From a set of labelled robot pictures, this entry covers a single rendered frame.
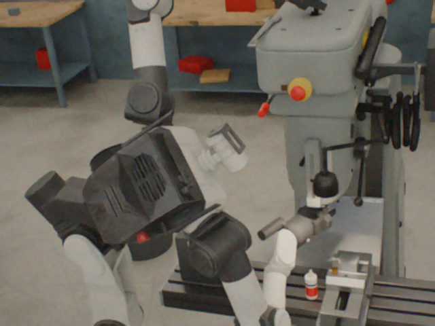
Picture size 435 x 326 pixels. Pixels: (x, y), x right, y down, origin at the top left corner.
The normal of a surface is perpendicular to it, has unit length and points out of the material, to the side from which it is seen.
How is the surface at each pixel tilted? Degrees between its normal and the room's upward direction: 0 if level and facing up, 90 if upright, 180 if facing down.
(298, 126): 90
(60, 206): 90
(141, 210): 74
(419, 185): 0
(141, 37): 62
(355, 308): 0
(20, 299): 0
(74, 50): 90
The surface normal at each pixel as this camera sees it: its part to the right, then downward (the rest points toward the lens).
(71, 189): 0.13, -0.86
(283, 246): 0.48, -0.40
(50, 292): -0.11, -0.88
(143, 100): -0.20, 0.00
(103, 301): -0.15, 0.47
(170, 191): -0.45, 0.04
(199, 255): -0.68, 0.44
